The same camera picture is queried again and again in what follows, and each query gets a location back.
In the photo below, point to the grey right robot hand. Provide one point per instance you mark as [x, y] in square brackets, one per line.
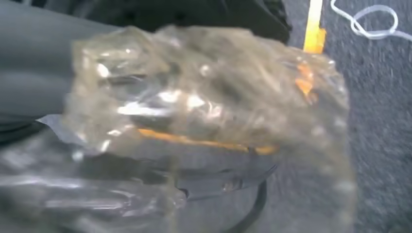
[209, 186]

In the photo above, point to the black robot body panel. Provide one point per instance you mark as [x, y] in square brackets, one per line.
[177, 13]

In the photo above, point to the yellow floor tape square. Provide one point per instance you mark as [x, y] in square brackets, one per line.
[314, 32]

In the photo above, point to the clear plastic wrap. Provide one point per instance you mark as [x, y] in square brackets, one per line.
[225, 64]

